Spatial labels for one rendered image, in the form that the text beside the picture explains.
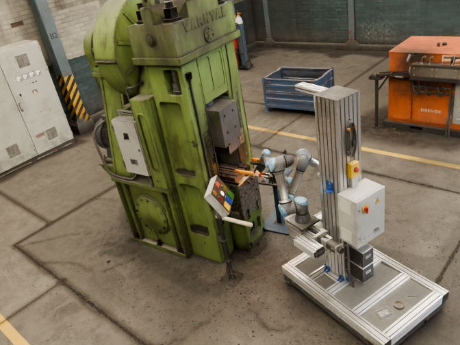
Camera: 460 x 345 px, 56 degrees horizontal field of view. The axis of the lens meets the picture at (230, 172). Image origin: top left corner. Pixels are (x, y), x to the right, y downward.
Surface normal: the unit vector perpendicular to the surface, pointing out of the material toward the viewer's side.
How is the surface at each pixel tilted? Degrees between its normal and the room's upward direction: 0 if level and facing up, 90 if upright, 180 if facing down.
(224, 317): 0
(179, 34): 90
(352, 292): 0
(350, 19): 90
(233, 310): 0
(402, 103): 92
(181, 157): 89
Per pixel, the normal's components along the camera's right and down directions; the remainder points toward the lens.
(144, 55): -0.54, 0.48
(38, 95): 0.74, 0.22
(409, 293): -0.16, -0.86
